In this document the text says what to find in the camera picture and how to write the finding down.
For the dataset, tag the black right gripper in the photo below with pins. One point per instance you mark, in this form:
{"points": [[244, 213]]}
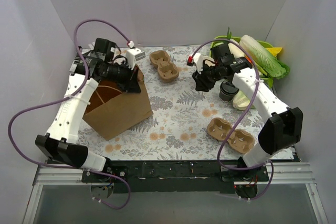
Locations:
{"points": [[203, 77]]}

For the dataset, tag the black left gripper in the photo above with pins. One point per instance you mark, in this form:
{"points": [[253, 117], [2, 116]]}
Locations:
{"points": [[134, 80]]}

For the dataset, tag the black takeout coffee cup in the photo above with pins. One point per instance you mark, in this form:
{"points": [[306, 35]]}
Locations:
{"points": [[227, 91]]}

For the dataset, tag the brown paper bag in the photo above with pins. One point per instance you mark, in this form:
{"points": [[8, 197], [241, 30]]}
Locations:
{"points": [[111, 112]]}

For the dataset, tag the brown pulp cup carrier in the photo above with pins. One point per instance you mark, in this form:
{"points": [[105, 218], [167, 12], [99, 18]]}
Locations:
{"points": [[239, 140], [166, 69]]}

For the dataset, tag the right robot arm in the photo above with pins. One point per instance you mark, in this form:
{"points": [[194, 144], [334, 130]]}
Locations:
{"points": [[282, 125]]}

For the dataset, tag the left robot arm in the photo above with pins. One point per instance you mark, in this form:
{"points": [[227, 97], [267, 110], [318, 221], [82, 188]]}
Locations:
{"points": [[99, 63]]}

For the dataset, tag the white radish toy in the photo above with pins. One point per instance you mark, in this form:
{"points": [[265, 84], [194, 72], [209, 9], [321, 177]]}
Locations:
{"points": [[234, 50]]}

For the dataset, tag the green vegetable tray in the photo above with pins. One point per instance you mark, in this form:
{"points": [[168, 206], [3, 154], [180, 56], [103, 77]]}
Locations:
{"points": [[262, 72]]}

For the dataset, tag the white paper cup stack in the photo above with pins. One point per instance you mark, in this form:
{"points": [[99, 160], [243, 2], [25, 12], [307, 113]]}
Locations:
{"points": [[240, 101]]}

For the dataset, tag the floral patterned table mat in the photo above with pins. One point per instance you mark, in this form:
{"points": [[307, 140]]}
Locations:
{"points": [[177, 127]]}

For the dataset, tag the napa cabbage toy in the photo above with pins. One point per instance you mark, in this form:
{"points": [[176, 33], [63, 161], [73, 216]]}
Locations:
{"points": [[262, 57]]}

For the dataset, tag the yellow pepper toy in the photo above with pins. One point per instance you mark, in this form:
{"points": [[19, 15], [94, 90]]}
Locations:
{"points": [[275, 51]]}

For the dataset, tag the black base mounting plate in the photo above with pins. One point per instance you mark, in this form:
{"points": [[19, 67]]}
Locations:
{"points": [[183, 176]]}

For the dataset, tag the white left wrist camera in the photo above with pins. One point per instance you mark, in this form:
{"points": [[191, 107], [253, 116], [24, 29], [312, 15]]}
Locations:
{"points": [[132, 56]]}

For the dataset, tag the aluminium frame rail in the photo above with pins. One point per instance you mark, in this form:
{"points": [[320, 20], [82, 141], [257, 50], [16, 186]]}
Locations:
{"points": [[73, 196]]}

